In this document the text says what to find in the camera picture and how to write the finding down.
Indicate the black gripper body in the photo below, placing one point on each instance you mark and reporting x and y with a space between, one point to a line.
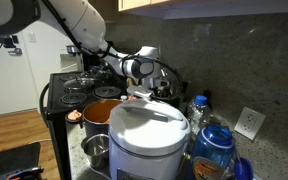
164 89

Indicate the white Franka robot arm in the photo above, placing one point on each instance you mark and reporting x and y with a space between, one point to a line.
84 20

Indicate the glass pot lid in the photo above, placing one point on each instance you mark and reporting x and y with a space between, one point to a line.
79 83

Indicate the plastic water bottle blue cap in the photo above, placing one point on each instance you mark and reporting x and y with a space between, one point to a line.
199 113

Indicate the white rice cooker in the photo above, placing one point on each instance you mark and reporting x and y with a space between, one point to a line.
147 140

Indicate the blue plastic drinking bottle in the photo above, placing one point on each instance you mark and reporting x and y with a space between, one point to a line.
214 150

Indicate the small steel cup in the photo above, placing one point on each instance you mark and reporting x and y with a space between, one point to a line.
95 150

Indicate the white power outlet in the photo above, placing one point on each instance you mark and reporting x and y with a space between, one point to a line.
249 123

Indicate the black electric stove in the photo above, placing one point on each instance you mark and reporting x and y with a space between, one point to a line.
55 110

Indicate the black case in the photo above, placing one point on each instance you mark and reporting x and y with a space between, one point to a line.
10 160

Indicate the white light switch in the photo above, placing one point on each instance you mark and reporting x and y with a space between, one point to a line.
32 37

